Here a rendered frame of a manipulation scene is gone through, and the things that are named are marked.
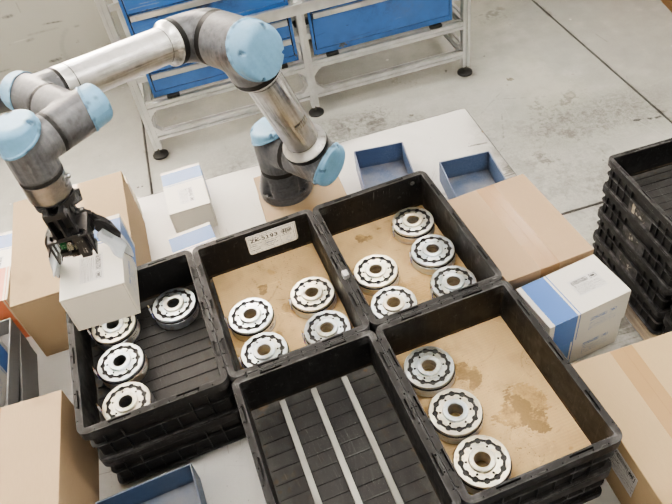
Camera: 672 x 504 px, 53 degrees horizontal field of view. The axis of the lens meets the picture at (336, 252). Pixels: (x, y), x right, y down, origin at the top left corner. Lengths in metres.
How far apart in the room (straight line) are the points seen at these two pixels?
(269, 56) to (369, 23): 2.06
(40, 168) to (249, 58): 0.46
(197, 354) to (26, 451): 0.38
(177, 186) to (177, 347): 0.63
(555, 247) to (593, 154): 1.69
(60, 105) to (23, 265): 0.70
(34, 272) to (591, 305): 1.28
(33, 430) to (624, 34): 3.54
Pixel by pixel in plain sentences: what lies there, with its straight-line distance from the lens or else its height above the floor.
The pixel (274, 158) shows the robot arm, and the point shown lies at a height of 0.95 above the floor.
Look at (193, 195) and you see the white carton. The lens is 1.99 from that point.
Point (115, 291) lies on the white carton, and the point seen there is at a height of 1.13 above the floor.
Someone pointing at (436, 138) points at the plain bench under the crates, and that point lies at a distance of 2.17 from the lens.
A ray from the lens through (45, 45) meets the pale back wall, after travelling 4.26.
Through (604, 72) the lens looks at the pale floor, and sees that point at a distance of 3.83.
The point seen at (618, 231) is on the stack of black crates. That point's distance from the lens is 2.37.
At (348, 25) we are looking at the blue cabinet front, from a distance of 3.42.
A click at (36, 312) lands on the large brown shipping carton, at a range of 1.76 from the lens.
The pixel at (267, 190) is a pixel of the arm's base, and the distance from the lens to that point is 1.88.
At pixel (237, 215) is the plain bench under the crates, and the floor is 0.70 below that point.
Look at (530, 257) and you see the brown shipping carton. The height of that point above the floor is 0.86.
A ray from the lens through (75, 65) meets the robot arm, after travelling 1.36.
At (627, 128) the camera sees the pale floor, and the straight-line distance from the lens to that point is 3.45.
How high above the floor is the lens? 2.01
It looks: 46 degrees down
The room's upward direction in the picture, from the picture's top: 10 degrees counter-clockwise
